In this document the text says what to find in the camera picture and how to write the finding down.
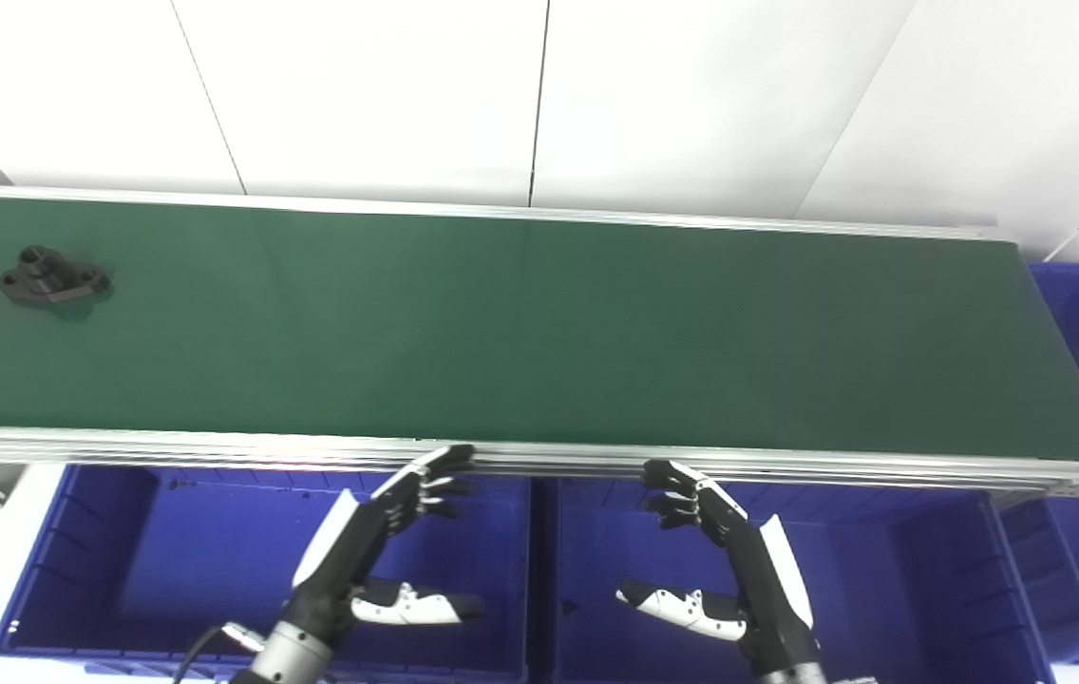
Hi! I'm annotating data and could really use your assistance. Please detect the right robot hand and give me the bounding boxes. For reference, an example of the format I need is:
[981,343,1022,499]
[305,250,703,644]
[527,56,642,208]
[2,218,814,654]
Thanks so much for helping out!
[615,459,816,666]

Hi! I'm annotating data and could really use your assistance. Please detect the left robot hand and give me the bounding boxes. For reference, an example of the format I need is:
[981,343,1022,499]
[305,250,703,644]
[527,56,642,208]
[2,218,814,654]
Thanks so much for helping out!
[288,445,486,639]

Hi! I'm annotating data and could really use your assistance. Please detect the black flanged machine part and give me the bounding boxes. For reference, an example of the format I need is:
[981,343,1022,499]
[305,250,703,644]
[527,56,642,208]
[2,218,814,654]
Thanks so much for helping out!
[0,245,111,305]

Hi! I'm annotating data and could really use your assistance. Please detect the green conveyor belt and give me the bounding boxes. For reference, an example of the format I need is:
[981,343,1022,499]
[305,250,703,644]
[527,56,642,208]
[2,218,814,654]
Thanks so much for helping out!
[0,195,1079,464]
[0,185,1079,500]

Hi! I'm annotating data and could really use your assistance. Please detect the thin white rod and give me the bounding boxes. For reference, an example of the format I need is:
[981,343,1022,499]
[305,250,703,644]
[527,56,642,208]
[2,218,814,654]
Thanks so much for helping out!
[1043,207,1079,262]

